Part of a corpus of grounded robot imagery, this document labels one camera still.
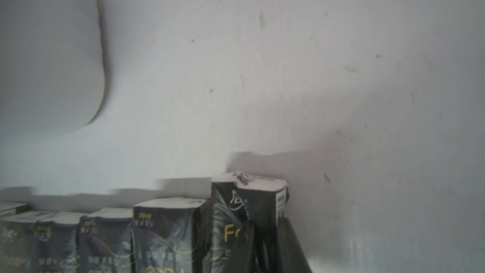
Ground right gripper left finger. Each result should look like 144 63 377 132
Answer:
222 221 255 273

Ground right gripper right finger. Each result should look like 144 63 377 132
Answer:
277 217 313 273

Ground black tissue pack seven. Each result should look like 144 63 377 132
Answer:
210 171 289 272

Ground black tissue pack six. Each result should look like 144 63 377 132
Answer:
132 197 211 273

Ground black tissue pack five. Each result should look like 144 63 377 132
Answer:
78 207 135 272

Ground black tissue pack three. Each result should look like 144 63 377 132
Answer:
1 211 55 272

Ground black tissue pack two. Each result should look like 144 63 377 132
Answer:
0 202 29 217

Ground white storage box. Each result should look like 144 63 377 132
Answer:
1 0 106 145

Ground black tissue pack four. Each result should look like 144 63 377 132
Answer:
34 211 84 272

